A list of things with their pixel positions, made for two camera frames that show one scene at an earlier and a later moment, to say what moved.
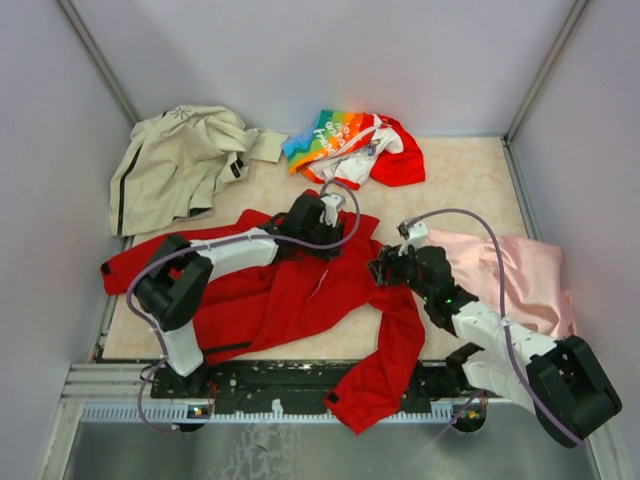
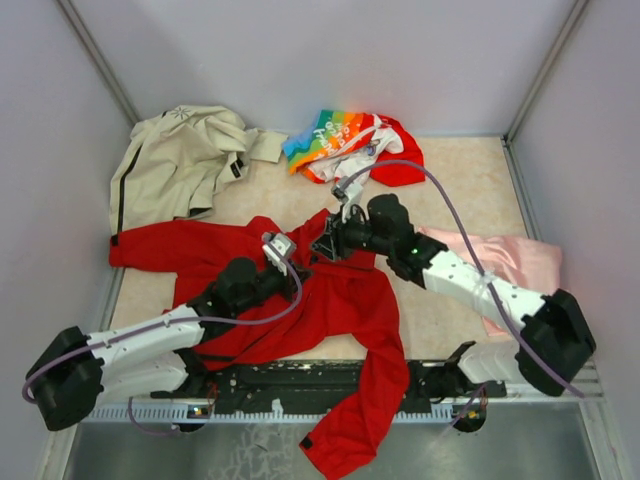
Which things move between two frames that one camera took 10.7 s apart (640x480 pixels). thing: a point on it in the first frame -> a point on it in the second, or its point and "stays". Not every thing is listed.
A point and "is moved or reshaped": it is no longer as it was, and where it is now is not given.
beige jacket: (177, 160) stays
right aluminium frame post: (538, 83) stays
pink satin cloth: (536, 295) stays
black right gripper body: (402, 270) -> (352, 233)
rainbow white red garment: (342, 146) stays
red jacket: (346, 302) is moved or reshaped
